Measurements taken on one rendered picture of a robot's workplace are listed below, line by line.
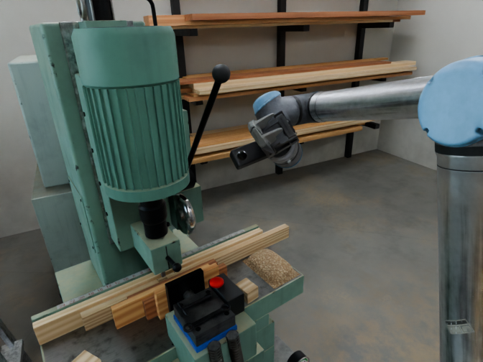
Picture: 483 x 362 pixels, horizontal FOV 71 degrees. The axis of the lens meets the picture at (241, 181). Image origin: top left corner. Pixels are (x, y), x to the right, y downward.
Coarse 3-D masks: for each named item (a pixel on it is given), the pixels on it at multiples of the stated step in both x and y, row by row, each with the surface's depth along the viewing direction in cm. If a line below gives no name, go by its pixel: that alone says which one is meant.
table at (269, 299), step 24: (240, 264) 93; (264, 288) 85; (288, 288) 87; (264, 312) 84; (72, 336) 73; (96, 336) 73; (120, 336) 73; (144, 336) 73; (168, 336) 72; (48, 360) 68; (72, 360) 68; (120, 360) 67; (144, 360) 67; (168, 360) 70
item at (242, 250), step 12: (276, 228) 102; (288, 228) 103; (252, 240) 97; (264, 240) 99; (276, 240) 102; (228, 252) 92; (240, 252) 94; (252, 252) 97; (192, 264) 88; (228, 264) 93; (144, 288) 80; (108, 300) 77; (120, 300) 77; (84, 312) 74; (96, 312) 74; (108, 312) 76; (84, 324) 73; (96, 324) 75
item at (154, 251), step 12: (132, 228) 81; (168, 228) 80; (144, 240) 76; (156, 240) 76; (168, 240) 76; (144, 252) 77; (156, 252) 73; (168, 252) 75; (180, 252) 77; (156, 264) 74; (168, 264) 76
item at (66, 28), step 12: (60, 24) 68; (72, 24) 69; (132, 24) 76; (72, 48) 70; (72, 60) 71; (72, 72) 72; (84, 120) 76; (84, 132) 78; (96, 180) 82; (108, 228) 88
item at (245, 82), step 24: (360, 0) 346; (168, 24) 229; (192, 24) 236; (216, 24) 258; (240, 24) 257; (264, 24) 266; (288, 24) 275; (360, 24) 353; (384, 24) 328; (360, 48) 362; (240, 72) 292; (264, 72) 287; (288, 72) 286; (312, 72) 297; (336, 72) 309; (360, 72) 315; (384, 72) 322; (408, 72) 345; (192, 96) 256; (216, 96) 261; (216, 144) 282; (240, 144) 288; (192, 168) 323
